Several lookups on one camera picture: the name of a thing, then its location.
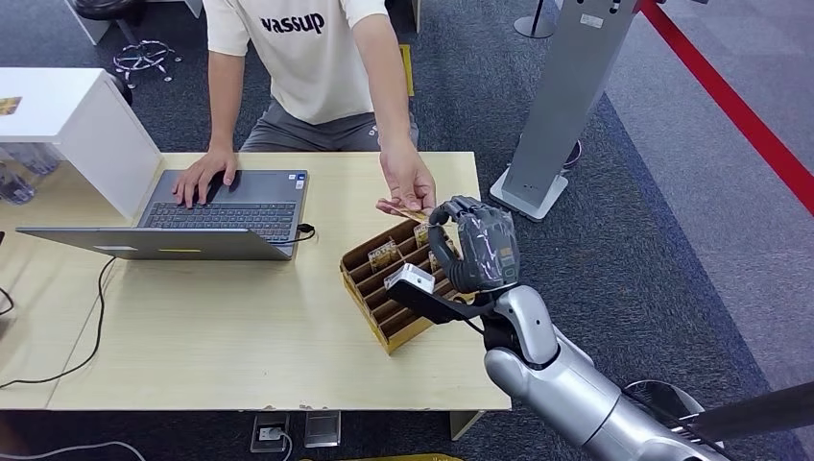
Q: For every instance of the person's right hand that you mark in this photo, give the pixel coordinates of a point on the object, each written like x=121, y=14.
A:
x=203, y=175

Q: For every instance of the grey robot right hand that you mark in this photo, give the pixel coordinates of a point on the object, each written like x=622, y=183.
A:
x=483, y=248

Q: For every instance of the person's left hand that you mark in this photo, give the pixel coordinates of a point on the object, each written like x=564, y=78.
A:
x=410, y=181

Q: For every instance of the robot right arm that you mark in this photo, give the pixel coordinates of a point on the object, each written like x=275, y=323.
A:
x=559, y=382

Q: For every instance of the wooden tiered card rack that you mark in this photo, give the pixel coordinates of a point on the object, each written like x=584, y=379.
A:
x=381, y=318

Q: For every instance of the person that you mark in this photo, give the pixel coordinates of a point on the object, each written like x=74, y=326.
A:
x=305, y=63

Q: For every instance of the grey laptop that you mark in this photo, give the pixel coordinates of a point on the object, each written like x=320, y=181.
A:
x=222, y=210

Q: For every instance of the white box shelf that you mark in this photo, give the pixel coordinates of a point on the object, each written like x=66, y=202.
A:
x=114, y=146

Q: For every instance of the black chair with chrome base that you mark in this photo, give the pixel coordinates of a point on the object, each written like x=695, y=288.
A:
x=143, y=57

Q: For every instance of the clear water bottle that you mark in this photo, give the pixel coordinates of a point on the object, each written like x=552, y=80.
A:
x=16, y=188
x=38, y=159

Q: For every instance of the grey kiosk stand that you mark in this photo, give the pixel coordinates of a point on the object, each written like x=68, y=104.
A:
x=566, y=95

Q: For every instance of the wooden desk leg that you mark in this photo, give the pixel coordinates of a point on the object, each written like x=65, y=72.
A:
x=464, y=423

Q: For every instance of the round base pole stand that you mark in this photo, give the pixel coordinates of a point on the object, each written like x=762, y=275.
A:
x=534, y=27

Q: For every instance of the round chrome-rimmed base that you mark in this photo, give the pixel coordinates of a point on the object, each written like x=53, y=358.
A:
x=668, y=396

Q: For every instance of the metal floor plate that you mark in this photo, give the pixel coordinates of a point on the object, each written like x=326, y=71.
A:
x=322, y=429

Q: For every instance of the floor power socket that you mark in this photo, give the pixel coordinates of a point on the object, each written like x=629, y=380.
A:
x=267, y=434

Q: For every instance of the black bar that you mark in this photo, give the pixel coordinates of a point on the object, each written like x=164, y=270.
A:
x=757, y=410

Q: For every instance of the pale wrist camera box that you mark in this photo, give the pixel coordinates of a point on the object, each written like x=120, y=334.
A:
x=410, y=277

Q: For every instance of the black camera bracket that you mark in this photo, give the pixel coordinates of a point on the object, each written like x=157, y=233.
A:
x=432, y=308

